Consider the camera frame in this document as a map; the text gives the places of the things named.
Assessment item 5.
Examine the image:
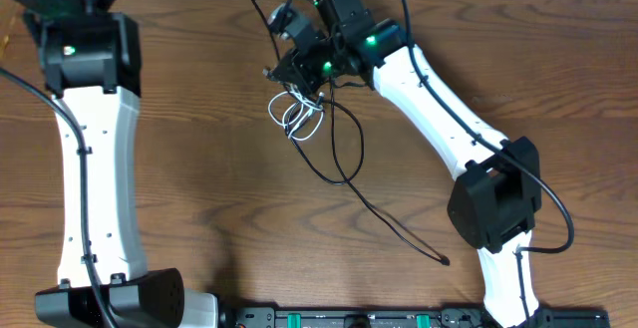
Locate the white cable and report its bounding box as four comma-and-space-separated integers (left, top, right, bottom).
267, 84, 326, 143

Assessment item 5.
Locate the black usb cable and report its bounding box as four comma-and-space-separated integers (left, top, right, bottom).
283, 81, 452, 267

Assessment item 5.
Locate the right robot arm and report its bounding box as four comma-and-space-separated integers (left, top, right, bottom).
266, 0, 542, 327

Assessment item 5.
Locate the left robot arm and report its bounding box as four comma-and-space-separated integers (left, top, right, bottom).
15, 0, 221, 328

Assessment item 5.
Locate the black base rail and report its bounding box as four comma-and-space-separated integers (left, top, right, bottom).
218, 306, 611, 328

